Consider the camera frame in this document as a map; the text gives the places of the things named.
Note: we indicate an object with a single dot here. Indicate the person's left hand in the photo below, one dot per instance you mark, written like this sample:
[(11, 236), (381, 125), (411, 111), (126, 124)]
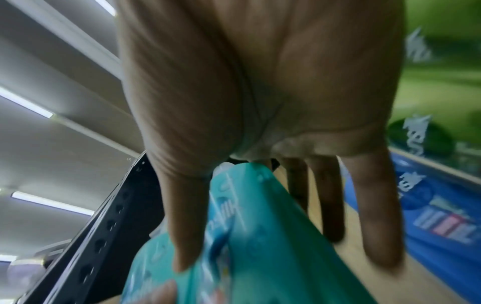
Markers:
[(150, 295)]

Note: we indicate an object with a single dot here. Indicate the person's right hand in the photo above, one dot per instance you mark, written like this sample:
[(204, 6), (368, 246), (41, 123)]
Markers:
[(263, 74)]

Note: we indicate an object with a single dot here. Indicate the large teal shampoo bottle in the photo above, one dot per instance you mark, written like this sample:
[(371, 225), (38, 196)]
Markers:
[(150, 267), (270, 252)]

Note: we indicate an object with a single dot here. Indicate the black metal shelving rack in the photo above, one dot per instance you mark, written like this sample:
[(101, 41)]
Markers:
[(94, 237)]

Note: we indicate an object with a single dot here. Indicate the large blue shampoo bottle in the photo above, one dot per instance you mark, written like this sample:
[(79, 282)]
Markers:
[(443, 267)]

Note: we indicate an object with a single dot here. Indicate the ceiling tube light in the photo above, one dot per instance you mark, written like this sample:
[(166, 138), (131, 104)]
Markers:
[(106, 7), (26, 102), (52, 203)]

